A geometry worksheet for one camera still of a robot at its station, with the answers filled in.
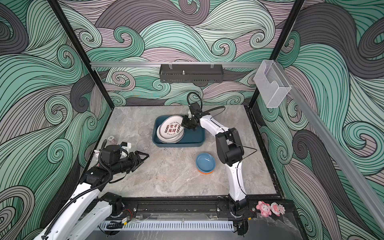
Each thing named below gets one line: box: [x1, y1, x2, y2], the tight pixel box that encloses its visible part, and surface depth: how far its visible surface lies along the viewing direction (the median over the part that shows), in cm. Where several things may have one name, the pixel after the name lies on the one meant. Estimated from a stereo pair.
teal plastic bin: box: [152, 115, 206, 148], surface depth 99 cm
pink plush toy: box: [256, 200, 272, 218], surface depth 73 cm
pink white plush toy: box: [270, 202, 286, 217], surface depth 73 cm
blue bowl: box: [195, 152, 216, 173], surface depth 85 cm
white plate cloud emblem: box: [156, 126, 185, 144], surface depth 99 cm
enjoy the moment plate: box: [156, 115, 185, 144], surface depth 102 cm
